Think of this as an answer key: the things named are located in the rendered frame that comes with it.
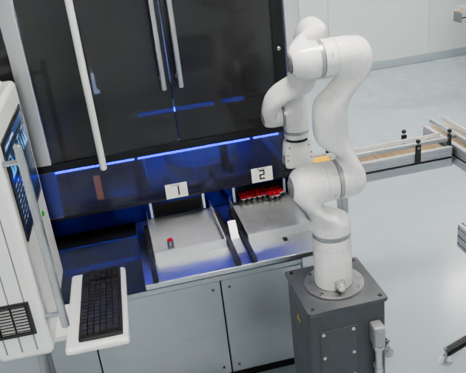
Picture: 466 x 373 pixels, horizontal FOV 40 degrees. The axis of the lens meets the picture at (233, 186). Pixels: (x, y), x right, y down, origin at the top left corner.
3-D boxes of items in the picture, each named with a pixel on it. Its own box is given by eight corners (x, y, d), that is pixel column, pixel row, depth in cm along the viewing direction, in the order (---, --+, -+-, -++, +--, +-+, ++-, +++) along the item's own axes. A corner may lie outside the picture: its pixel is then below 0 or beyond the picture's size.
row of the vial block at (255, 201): (240, 206, 255) (240, 196, 253) (283, 198, 258) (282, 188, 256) (242, 209, 253) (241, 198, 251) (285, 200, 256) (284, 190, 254)
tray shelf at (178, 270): (135, 226, 254) (134, 222, 253) (302, 194, 264) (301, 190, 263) (146, 290, 211) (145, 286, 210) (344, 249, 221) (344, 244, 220)
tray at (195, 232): (146, 220, 254) (145, 212, 252) (210, 207, 258) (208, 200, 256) (155, 261, 223) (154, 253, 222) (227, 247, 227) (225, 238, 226)
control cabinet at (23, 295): (14, 280, 238) (-47, 77, 205) (66, 270, 240) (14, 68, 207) (-8, 368, 192) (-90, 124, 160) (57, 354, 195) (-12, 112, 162)
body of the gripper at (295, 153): (307, 129, 217) (309, 159, 222) (279, 134, 216) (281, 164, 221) (314, 135, 211) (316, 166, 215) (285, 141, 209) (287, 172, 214)
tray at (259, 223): (228, 204, 259) (228, 196, 257) (289, 192, 263) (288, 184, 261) (248, 243, 228) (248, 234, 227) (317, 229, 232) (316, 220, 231)
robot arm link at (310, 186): (357, 238, 191) (355, 166, 181) (298, 250, 188) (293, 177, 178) (342, 220, 201) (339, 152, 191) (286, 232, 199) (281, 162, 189)
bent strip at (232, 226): (228, 234, 235) (227, 220, 233) (237, 233, 236) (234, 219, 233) (237, 253, 223) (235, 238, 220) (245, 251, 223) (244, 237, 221)
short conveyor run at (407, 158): (304, 196, 266) (302, 162, 260) (293, 182, 280) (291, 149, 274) (453, 167, 277) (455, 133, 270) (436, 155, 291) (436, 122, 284)
